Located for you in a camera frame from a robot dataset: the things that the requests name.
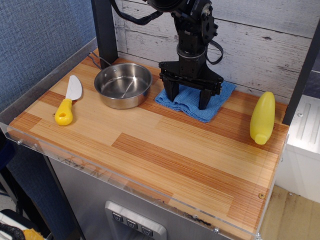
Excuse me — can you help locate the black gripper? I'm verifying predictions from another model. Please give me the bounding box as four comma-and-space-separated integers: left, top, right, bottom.
158, 48, 224, 110

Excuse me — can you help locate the blue towel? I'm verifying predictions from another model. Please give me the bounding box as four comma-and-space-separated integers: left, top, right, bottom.
155, 81, 236, 123

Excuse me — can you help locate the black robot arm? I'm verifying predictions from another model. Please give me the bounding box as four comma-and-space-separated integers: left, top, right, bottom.
148, 0, 224, 110

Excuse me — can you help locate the stainless steel pan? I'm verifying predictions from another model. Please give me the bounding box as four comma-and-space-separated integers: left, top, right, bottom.
87, 51, 153, 110

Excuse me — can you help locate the yellow plastic bottle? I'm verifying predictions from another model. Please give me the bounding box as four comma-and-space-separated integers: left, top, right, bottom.
249, 91, 276, 145

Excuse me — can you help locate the white appliance on right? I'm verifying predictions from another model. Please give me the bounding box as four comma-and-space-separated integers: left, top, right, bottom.
275, 95, 320, 203

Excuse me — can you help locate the clear acrylic front guard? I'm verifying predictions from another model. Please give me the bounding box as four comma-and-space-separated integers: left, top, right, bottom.
0, 124, 260, 240

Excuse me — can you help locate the stainless steel cabinet front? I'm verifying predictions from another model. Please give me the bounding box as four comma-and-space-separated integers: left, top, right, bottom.
48, 157, 253, 240

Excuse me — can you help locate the silver button control panel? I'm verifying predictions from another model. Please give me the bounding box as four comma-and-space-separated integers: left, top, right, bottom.
104, 200, 167, 240

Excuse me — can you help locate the yellow object bottom left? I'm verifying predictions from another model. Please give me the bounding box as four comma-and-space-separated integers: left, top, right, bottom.
22, 228, 45, 240

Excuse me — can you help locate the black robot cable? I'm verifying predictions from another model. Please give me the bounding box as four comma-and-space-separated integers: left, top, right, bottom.
108, 0, 163, 26

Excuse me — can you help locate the black vertical post right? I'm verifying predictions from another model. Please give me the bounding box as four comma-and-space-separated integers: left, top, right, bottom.
282, 21, 320, 126

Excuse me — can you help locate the black vertical post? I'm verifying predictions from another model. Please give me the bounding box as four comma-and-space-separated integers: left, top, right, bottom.
91, 0, 119, 64
282, 21, 320, 126

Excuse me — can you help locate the black vertical post left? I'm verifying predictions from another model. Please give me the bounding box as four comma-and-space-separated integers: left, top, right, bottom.
91, 0, 119, 64

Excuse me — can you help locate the yellow handled toy knife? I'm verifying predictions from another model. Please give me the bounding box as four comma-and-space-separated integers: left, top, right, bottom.
54, 75, 83, 126

